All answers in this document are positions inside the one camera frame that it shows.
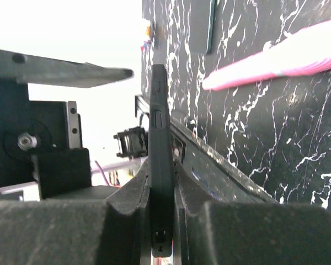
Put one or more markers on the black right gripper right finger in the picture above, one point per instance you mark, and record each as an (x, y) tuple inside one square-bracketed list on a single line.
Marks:
[(208, 231)]

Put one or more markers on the pink cylindrical tool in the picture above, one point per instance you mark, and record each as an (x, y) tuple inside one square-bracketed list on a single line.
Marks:
[(304, 53)]

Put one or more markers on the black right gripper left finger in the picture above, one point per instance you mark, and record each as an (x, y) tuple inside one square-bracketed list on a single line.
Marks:
[(111, 231)]

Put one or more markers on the blue smartphone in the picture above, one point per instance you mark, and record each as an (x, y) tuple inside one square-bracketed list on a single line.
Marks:
[(202, 17)]

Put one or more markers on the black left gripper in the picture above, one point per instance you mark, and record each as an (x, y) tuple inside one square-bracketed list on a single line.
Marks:
[(42, 141)]

